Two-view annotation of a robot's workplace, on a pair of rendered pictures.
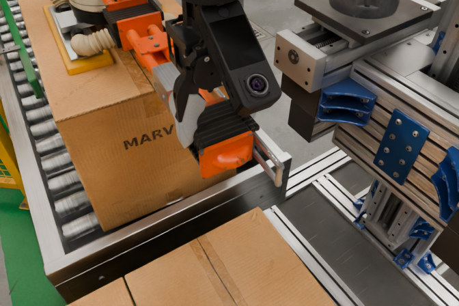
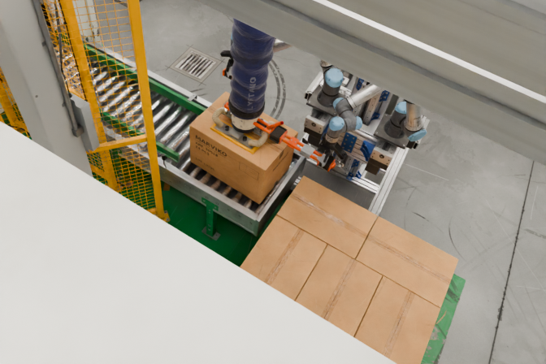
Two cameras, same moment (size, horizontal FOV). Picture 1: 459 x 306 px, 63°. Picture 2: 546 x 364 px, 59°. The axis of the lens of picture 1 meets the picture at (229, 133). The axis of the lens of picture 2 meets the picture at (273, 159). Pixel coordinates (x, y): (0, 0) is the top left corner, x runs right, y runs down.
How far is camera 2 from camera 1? 2.52 m
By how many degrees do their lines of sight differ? 26
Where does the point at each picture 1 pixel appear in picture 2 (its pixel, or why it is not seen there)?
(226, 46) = (337, 149)
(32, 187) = (223, 199)
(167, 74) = (305, 150)
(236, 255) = (306, 194)
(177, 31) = (323, 146)
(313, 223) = (311, 175)
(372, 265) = (340, 183)
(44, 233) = (244, 211)
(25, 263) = not seen: hidden behind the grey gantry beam
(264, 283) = (319, 198)
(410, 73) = not seen: hidden behind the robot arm
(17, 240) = not seen: hidden behind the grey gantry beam
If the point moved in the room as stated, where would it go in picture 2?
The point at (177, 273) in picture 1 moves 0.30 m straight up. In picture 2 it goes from (292, 206) to (299, 182)
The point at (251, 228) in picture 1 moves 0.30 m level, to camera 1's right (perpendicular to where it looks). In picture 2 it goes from (305, 184) to (340, 170)
